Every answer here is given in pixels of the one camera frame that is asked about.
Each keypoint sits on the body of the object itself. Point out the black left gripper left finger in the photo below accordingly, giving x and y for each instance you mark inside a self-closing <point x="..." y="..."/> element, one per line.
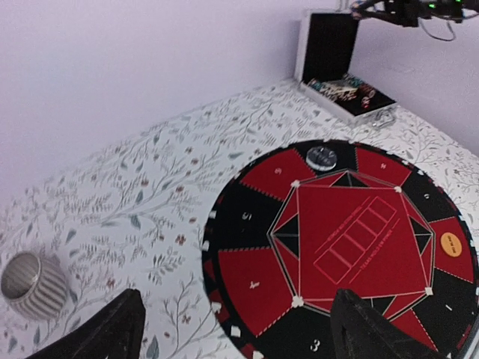
<point x="116" y="331"/>

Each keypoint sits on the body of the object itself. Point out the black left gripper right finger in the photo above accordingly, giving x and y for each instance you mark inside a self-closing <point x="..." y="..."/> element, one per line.
<point x="359" y="331"/>

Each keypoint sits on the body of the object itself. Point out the orange big blind button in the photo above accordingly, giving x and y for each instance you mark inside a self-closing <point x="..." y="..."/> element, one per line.
<point x="451" y="244"/>

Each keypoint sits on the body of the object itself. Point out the black white dealer button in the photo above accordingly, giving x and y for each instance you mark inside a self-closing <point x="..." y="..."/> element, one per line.
<point x="321" y="158"/>

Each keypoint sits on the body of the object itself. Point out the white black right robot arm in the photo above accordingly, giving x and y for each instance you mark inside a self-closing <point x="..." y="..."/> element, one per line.
<point x="407" y="13"/>

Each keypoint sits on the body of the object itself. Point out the striped grey ceramic cup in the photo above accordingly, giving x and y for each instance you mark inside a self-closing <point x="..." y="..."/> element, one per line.
<point x="35" y="287"/>

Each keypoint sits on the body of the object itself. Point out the round red black poker mat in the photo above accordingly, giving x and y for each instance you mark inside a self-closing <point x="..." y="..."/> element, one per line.
<point x="282" y="239"/>

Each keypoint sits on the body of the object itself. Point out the right poker chip row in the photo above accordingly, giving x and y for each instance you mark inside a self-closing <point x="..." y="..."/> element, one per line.
<point x="366" y="92"/>

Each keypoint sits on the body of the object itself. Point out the poker chip row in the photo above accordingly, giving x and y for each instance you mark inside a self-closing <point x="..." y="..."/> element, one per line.
<point x="366" y="92"/>
<point x="323" y="88"/>

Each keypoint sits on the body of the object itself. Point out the boxed card deck in case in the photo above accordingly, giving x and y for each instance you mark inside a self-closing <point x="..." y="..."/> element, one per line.
<point x="340" y="90"/>

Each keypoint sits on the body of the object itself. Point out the left poker chip row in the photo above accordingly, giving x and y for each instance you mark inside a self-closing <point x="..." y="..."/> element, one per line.
<point x="323" y="88"/>

